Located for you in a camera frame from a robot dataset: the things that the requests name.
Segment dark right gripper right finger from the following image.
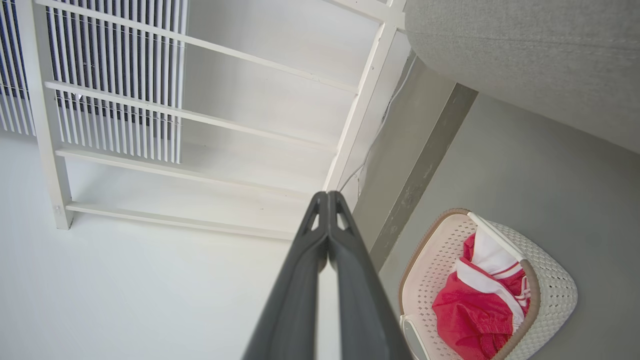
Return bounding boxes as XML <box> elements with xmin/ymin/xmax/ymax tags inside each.
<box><xmin>328</xmin><ymin>190</ymin><xmax>414</xmax><ymax>360</ymax></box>

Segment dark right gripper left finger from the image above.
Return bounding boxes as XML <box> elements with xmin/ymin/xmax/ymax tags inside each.
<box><xmin>242</xmin><ymin>190</ymin><xmax>330</xmax><ymax>360</ymax></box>

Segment white laundry basket brown rim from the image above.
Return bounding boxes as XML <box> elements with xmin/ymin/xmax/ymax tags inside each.
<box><xmin>398</xmin><ymin>207</ymin><xmax>579</xmax><ymax>360</ymax></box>

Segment red and white garment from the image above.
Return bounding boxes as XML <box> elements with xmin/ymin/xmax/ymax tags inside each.
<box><xmin>432</xmin><ymin>227</ymin><xmax>531</xmax><ymax>360</ymax></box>

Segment white vertical window blinds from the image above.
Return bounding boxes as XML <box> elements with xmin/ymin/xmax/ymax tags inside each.
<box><xmin>0</xmin><ymin>0</ymin><xmax>189</xmax><ymax>164</ymax></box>

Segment white wooden railing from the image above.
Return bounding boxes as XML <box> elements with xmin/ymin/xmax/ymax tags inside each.
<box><xmin>15</xmin><ymin>0</ymin><xmax>409</xmax><ymax>241</ymax></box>

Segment grey fabric sofa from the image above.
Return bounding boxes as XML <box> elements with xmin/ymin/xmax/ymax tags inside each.
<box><xmin>404</xmin><ymin>0</ymin><xmax>640</xmax><ymax>155</ymax></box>

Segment light grey cable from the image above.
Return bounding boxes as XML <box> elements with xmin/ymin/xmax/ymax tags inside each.
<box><xmin>339</xmin><ymin>54</ymin><xmax>418</xmax><ymax>193</ymax></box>

